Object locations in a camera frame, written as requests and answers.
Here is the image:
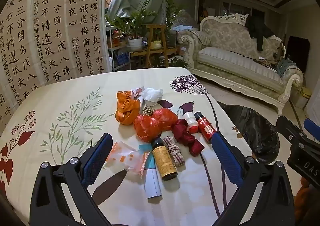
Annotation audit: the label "white-capped red bottle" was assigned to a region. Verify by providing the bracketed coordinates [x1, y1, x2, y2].
[182, 112, 199, 134]

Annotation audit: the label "floral tablecloth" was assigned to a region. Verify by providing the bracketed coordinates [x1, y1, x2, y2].
[0, 66, 253, 226]

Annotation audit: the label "white tissue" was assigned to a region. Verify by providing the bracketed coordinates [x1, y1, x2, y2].
[144, 87, 164, 106]

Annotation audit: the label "white paper box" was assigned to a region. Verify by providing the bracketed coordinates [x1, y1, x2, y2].
[170, 106, 184, 117]

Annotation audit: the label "tall potted plant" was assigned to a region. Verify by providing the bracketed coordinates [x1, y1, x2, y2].
[162, 0, 186, 49]

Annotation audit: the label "storage box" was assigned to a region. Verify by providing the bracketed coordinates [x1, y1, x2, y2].
[292, 85, 311, 109]

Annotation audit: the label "ornate cream sofa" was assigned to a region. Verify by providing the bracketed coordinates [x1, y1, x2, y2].
[177, 13, 305, 116]

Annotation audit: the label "brown bottle yellow label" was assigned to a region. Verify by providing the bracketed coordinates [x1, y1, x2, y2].
[150, 137, 178, 182]

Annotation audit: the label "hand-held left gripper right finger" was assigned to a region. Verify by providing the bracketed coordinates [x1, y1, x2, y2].
[212, 132, 296, 226]

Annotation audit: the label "red plastic bag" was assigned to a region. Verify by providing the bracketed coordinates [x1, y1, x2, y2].
[133, 108, 178, 143]

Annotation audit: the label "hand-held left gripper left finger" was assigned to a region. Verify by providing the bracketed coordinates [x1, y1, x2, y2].
[29, 133, 113, 226]

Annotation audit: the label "black jacket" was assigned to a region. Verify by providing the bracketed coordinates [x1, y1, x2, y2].
[244, 14, 275, 51]

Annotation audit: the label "red and white sachet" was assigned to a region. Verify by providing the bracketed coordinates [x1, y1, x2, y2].
[131, 86, 146, 98]

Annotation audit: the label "dark chair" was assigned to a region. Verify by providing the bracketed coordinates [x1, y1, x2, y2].
[286, 35, 311, 72]

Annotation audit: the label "blue-grey knit blanket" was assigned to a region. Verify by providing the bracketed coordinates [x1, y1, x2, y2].
[276, 59, 301, 78]

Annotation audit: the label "brown items on sofa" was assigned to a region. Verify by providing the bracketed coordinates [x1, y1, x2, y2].
[252, 56, 278, 69]

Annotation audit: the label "dark red ribbon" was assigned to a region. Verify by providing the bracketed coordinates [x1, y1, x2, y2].
[171, 119, 205, 157]

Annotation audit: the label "white metal rack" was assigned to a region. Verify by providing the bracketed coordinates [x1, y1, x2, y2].
[106, 25, 132, 72]

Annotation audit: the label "wooden plant stand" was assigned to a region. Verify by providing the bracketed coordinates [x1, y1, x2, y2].
[129, 24, 178, 69]

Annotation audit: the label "orange plastic bag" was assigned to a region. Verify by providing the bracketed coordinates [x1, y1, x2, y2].
[115, 90, 142, 125]

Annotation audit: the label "light blue paper box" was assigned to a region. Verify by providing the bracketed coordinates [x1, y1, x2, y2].
[143, 152, 163, 200]

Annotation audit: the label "white panelled door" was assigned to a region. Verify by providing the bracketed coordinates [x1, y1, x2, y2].
[305, 91, 320, 129]

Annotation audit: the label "bin with black bag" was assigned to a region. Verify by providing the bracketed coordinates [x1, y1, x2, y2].
[216, 102, 281, 165]

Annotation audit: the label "potted plant white pot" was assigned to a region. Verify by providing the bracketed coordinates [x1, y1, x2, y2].
[104, 0, 157, 52]

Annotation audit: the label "black-capped red bottle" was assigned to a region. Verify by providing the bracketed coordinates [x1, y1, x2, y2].
[194, 111, 217, 144]

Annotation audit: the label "green ivy plant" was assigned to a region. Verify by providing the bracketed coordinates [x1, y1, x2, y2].
[169, 56, 188, 68]

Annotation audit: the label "clear orange-print wrapper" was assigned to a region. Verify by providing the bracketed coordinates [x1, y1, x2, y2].
[106, 141, 149, 179]

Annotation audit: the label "checkered ribbon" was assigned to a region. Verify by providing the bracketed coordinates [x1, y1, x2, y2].
[163, 136, 186, 167]

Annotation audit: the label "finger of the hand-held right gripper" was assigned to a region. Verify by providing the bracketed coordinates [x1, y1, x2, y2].
[276, 115, 314, 150]
[304, 118, 320, 141]

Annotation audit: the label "person's right forearm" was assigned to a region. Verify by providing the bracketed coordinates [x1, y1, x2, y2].
[294, 177, 320, 226]

